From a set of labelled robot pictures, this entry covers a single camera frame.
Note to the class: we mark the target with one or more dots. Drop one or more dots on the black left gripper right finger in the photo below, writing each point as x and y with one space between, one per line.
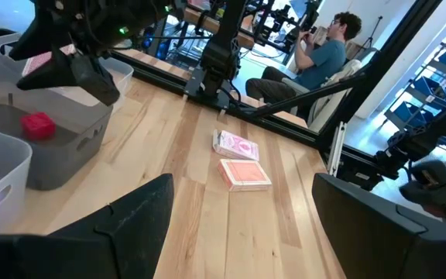
381 252

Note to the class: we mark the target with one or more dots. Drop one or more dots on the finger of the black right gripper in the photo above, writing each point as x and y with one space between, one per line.
41 42
83 75

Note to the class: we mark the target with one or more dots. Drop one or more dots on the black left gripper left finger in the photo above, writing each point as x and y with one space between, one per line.
91 252

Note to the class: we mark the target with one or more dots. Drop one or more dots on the small red toy block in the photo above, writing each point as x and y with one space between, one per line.
38 126

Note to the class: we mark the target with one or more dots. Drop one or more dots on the orange-red playing card deck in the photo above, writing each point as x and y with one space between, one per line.
244 174

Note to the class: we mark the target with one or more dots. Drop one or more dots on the pink and white card box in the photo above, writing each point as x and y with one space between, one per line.
238 146

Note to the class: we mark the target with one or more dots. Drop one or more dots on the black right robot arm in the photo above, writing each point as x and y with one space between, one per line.
219 58

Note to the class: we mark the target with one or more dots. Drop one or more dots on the red-backed playing card deck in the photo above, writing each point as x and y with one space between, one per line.
37 64

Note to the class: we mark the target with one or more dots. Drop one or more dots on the clear plastic bin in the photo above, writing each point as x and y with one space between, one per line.
10 162
124 73

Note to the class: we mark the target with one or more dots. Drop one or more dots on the grey plastic bin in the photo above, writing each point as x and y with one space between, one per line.
64 155

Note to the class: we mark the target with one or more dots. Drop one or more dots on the wooden top desk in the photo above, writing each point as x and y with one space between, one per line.
207 23

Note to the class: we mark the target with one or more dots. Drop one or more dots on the shelving with blue bins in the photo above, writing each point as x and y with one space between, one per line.
410 112

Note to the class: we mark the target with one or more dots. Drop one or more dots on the white chair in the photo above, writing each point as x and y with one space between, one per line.
335 100

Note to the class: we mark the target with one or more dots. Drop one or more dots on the person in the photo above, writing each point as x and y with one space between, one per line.
323 58

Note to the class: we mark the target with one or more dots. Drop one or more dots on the black tripod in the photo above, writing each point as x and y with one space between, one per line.
372 35

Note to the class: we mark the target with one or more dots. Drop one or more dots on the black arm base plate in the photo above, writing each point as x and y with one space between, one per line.
196 91

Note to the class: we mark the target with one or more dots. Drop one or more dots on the white metal bracket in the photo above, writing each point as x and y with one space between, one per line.
337 147

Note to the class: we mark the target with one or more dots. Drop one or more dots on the black aluminium table frame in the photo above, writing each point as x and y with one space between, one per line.
378 71

